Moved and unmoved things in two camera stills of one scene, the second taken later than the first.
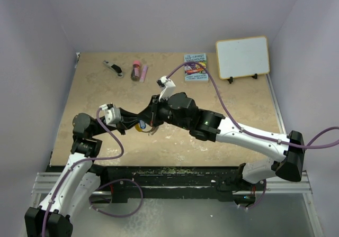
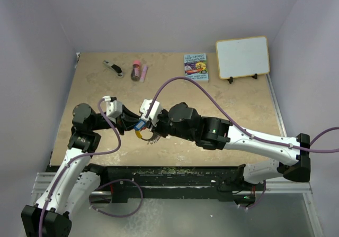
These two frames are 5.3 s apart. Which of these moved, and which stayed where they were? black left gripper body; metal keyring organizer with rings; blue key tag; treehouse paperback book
Moved: metal keyring organizer with rings
Stayed: treehouse paperback book; black left gripper body; blue key tag
